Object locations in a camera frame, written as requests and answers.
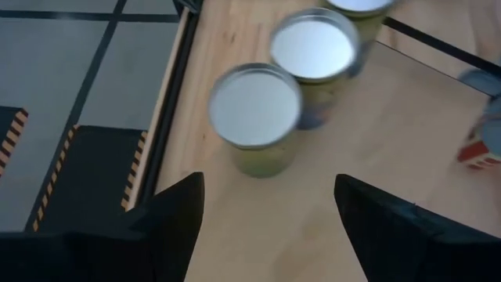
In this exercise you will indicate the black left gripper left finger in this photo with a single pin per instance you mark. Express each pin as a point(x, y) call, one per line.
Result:
point(168, 235)

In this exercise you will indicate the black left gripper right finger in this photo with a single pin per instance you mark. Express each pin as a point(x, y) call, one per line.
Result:
point(391, 235)

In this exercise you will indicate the red white tomato can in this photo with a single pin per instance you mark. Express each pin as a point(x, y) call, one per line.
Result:
point(475, 154)

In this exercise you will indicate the carrots label tin can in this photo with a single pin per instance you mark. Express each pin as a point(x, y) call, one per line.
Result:
point(254, 109)

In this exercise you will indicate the tall mixed vegetables can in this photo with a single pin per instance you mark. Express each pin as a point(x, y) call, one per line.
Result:
point(483, 82)

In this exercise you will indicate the orange label tin can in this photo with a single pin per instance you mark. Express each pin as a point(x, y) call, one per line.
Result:
point(313, 47)

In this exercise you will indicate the tall peach label can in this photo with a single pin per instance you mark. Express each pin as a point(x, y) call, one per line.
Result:
point(364, 17)

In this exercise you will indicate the black hazard-striped floor mat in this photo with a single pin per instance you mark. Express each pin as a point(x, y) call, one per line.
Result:
point(94, 176)
point(8, 129)

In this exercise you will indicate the wooden shelf with black frame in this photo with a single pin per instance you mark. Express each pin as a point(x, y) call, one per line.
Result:
point(372, 164)

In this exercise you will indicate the black aluminium table frame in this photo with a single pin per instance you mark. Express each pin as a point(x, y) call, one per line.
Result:
point(168, 109)

